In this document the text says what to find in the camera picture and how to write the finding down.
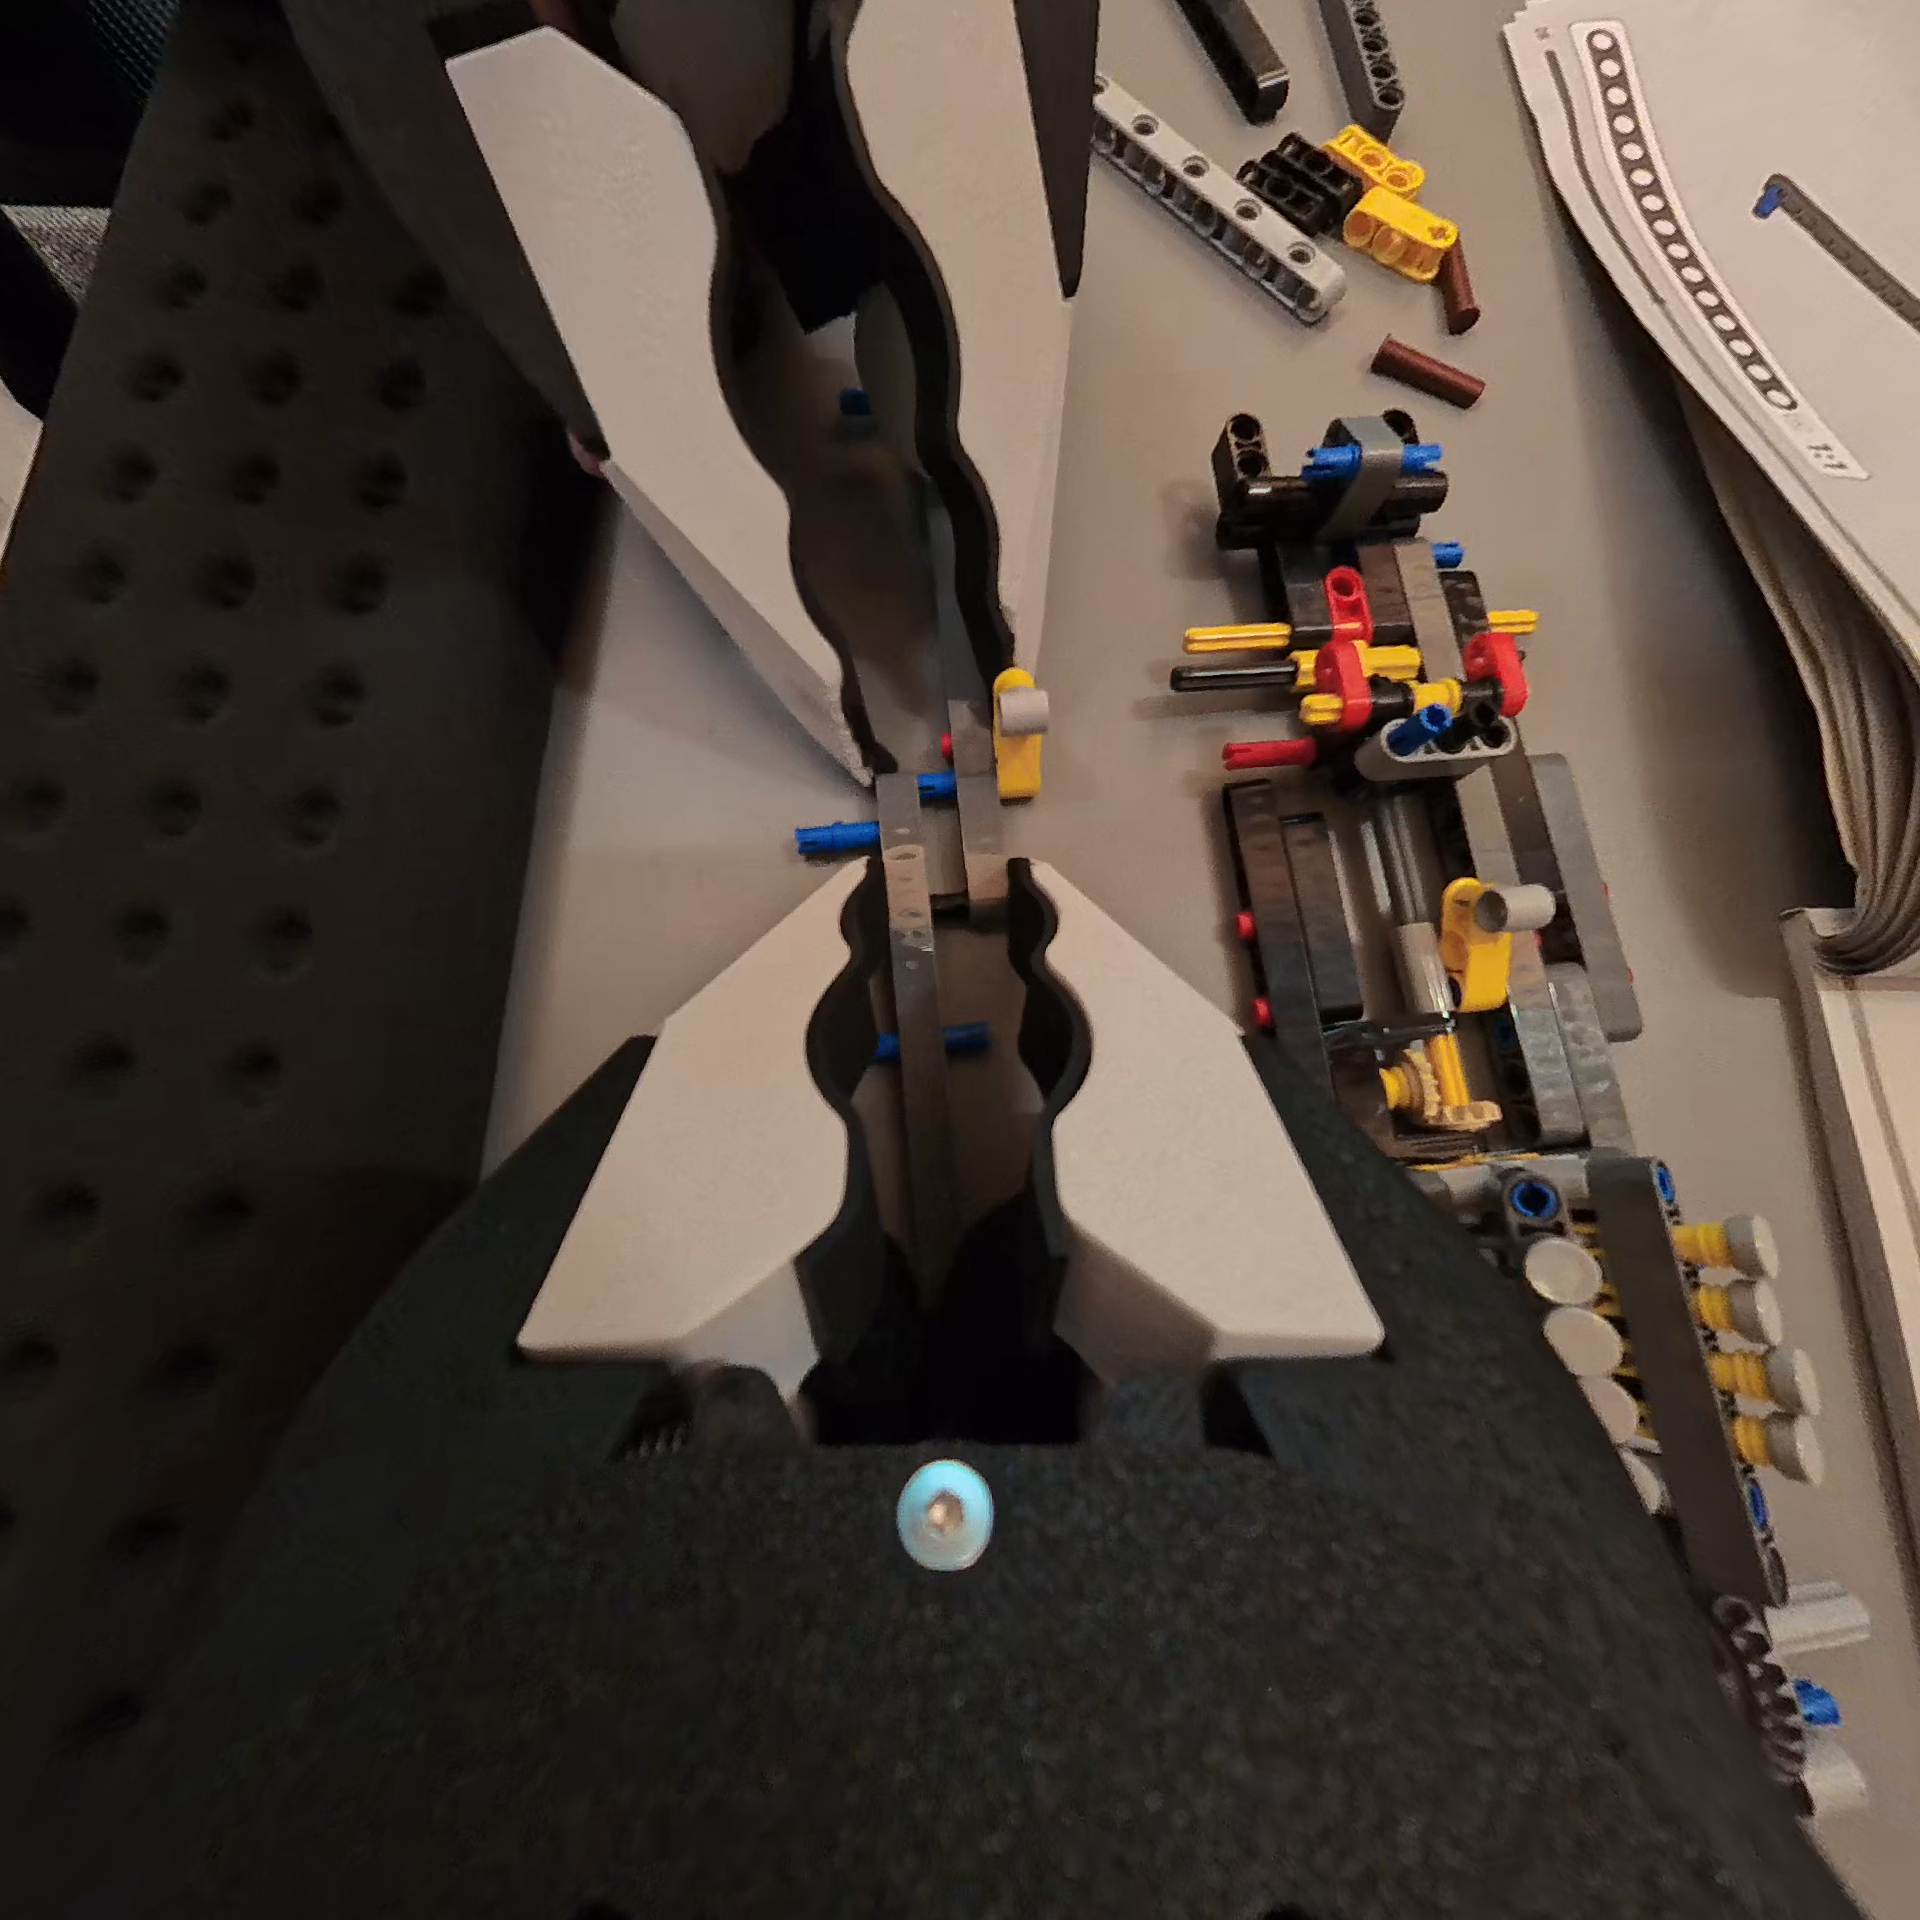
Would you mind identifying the black lego beam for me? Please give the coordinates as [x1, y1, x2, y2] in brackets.
[1176, 0, 1291, 126]

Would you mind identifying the long dark grey lego beam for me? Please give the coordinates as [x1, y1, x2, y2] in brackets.
[874, 771, 965, 1293]

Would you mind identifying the dark grey short lego beam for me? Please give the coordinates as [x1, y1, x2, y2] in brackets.
[1315, 0, 1409, 145]

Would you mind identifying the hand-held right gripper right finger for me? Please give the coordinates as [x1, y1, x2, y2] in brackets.
[1004, 859, 1385, 1378]

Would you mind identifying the yellow lego connector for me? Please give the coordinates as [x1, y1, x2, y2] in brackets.
[1321, 125, 1460, 291]

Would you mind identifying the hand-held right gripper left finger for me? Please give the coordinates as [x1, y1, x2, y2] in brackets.
[517, 862, 877, 1370]

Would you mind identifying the light grey lego beam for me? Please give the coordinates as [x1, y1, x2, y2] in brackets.
[1092, 76, 1346, 323]

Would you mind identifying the open instruction booklet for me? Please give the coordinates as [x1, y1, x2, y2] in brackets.
[1503, 0, 1920, 1351]

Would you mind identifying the black lego connector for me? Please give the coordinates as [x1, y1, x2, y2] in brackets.
[1237, 133, 1358, 241]

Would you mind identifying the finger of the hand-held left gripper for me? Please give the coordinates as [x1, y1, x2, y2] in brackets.
[447, 23, 875, 786]
[832, 0, 1082, 666]

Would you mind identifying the black dimpled mat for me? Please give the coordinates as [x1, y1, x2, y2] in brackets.
[0, 0, 608, 1803]

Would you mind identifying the partly built lego chassis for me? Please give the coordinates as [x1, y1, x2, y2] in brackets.
[1169, 407, 1877, 1816]

